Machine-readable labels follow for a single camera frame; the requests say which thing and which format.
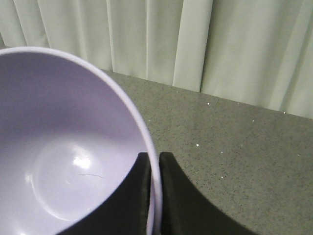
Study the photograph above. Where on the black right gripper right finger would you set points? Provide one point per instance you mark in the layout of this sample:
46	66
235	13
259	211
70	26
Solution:
185	210

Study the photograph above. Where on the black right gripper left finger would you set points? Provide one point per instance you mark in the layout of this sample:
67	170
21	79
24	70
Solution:
126	211

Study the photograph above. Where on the lilac plastic bowl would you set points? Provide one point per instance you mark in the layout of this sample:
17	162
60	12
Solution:
69	136

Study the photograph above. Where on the white curtain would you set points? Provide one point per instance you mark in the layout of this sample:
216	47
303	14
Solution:
258	52

